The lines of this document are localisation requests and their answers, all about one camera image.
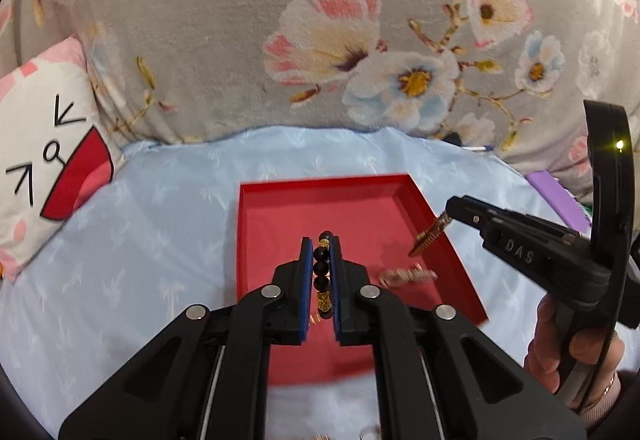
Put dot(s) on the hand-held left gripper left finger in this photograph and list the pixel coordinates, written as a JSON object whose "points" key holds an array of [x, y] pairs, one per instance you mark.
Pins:
{"points": [[303, 280]]}

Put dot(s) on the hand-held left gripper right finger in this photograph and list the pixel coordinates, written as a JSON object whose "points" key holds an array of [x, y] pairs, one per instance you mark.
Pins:
{"points": [[337, 280]]}

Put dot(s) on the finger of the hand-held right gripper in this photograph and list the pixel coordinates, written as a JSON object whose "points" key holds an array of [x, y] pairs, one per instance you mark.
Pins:
{"points": [[525, 252], [500, 211]]}

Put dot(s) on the red jewelry box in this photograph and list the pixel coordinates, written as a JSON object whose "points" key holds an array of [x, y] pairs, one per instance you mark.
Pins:
{"points": [[350, 210]]}

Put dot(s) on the person's right forearm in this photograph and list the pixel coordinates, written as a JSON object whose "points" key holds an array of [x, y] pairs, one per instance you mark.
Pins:
{"points": [[602, 412]]}

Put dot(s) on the person's right hand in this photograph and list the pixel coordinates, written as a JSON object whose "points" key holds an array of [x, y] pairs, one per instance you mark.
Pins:
{"points": [[545, 350]]}

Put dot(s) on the purple flat box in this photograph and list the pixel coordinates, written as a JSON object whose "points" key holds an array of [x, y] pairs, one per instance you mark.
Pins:
{"points": [[557, 197]]}

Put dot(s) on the small dark object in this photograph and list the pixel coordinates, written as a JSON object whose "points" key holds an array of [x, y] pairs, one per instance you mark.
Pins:
{"points": [[454, 138]]}

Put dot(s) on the thin gold wrist bangle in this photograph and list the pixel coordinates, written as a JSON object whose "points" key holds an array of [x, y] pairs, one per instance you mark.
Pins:
{"points": [[607, 387]]}

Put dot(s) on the light blue bedsheet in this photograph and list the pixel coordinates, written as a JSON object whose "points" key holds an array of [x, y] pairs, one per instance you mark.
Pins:
{"points": [[150, 230]]}

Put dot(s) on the grey floral blanket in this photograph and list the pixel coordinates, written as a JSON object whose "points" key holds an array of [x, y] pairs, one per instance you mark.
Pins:
{"points": [[225, 20]]}

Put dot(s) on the white cartoon face pillow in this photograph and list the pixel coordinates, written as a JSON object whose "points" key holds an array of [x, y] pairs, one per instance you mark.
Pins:
{"points": [[45, 130]]}

